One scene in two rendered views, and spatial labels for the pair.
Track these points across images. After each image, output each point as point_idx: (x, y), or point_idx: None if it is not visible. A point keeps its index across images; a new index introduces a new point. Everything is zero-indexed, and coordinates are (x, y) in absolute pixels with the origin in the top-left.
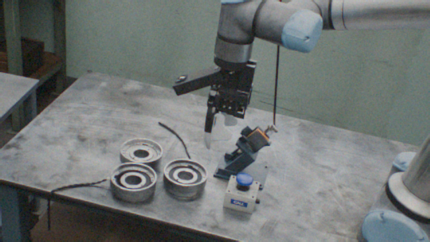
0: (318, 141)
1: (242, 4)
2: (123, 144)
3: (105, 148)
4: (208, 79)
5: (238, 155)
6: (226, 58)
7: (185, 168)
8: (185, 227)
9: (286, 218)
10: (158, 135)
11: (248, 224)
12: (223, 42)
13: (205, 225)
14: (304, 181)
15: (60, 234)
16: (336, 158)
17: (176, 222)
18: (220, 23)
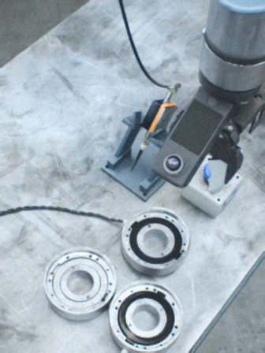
0: (108, 40)
1: None
2: (54, 302)
3: (19, 332)
4: (222, 127)
5: (125, 150)
6: (261, 80)
7: (138, 233)
8: (240, 282)
9: (253, 157)
10: (13, 236)
11: (254, 203)
12: (259, 65)
13: (245, 254)
14: (187, 100)
15: None
16: (151, 42)
17: (230, 289)
18: (250, 43)
